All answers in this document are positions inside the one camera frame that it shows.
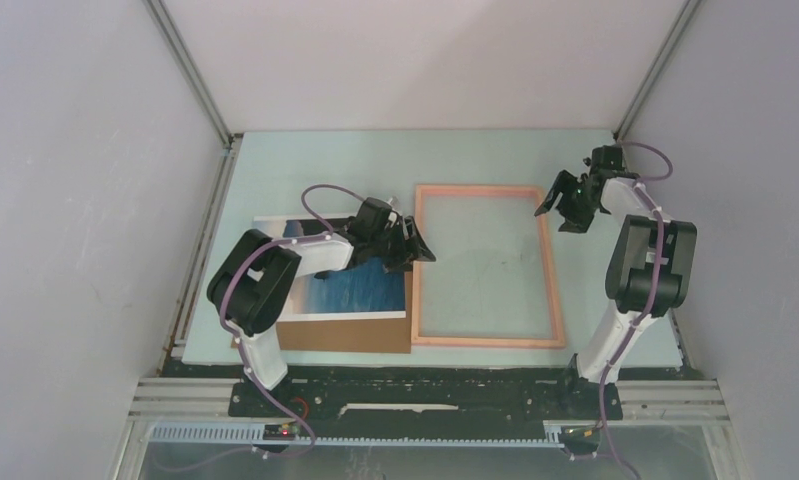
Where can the white cable duct strip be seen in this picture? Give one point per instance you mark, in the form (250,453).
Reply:
(406,440)

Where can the small circuit board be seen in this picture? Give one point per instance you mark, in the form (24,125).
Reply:
(280,432)

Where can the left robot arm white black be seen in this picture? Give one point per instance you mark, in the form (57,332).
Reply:
(249,291)

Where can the pink wooden picture frame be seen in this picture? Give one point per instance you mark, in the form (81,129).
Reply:
(553,283)

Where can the corner metal post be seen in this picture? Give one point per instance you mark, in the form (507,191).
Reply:
(172,37)
(673,39)

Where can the aluminium frame rails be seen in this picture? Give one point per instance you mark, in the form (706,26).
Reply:
(198,410)

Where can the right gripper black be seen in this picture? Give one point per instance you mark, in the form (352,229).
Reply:
(574,222)

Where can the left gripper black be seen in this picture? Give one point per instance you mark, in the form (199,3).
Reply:
(409,251)

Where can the landscape photo print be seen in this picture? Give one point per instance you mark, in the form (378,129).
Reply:
(327,285)

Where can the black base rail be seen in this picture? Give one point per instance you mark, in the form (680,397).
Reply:
(421,403)

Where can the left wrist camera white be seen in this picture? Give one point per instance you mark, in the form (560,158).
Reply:
(391,200)

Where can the left corner metal post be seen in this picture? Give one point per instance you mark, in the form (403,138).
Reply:
(172,37)

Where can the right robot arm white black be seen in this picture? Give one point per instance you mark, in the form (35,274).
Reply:
(649,272)

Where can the right corner metal post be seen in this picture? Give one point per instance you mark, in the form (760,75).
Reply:
(673,39)

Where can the brown backing board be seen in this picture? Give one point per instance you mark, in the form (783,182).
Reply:
(389,336)

